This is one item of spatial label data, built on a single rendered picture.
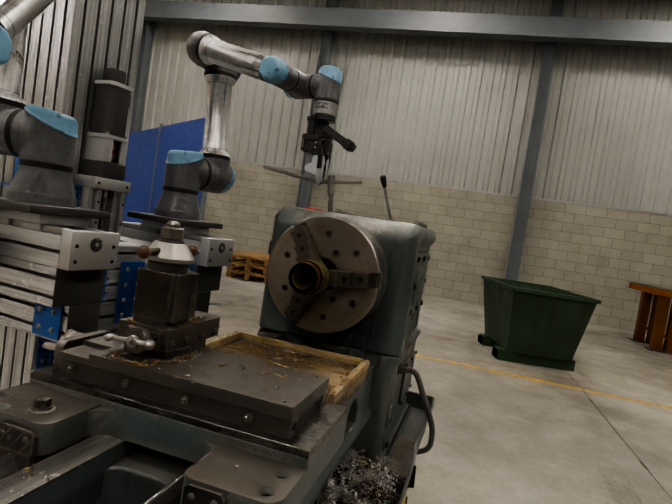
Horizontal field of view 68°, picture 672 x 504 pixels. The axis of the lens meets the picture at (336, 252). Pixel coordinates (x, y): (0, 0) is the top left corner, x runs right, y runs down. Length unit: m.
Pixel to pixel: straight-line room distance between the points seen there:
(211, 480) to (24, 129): 1.00
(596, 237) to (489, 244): 2.12
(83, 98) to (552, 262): 10.53
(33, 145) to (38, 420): 0.77
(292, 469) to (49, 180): 0.95
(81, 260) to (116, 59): 0.73
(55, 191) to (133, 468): 0.77
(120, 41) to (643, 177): 11.02
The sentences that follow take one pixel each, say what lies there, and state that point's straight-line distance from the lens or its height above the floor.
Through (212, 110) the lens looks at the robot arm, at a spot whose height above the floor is 1.55.
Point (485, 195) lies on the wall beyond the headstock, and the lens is 11.37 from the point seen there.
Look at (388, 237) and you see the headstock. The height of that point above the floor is 1.20.
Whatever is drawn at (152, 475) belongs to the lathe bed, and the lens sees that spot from 0.80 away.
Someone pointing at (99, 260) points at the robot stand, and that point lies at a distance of 1.31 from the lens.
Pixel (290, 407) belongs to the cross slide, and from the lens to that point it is 0.69.
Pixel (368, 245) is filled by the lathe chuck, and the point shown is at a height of 1.18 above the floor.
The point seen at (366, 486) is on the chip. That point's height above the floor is 0.60.
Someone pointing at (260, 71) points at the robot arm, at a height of 1.63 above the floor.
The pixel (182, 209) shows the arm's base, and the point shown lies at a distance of 1.72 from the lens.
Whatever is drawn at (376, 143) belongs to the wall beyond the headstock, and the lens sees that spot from 11.74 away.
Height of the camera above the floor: 1.22
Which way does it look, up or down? 3 degrees down
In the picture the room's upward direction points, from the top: 9 degrees clockwise
